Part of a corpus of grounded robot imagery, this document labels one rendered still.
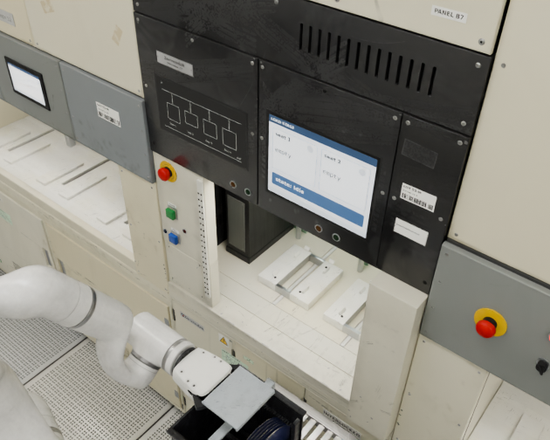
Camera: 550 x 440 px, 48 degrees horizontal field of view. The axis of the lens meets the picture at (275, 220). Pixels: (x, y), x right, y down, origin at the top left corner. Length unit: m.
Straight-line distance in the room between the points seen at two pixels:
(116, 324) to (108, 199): 1.30
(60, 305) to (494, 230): 0.82
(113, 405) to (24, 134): 1.28
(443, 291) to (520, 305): 0.16
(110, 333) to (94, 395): 1.67
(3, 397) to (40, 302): 0.22
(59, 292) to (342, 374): 0.97
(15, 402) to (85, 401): 1.62
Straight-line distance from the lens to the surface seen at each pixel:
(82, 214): 2.50
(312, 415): 1.92
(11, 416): 1.36
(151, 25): 1.57
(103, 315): 1.27
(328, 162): 1.34
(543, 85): 1.07
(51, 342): 3.21
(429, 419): 1.68
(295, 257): 2.15
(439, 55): 1.11
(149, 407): 2.88
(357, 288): 2.07
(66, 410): 2.95
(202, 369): 1.37
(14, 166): 2.85
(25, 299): 1.17
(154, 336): 1.42
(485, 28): 1.07
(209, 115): 1.53
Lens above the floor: 2.37
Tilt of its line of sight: 40 degrees down
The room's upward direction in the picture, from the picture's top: 2 degrees clockwise
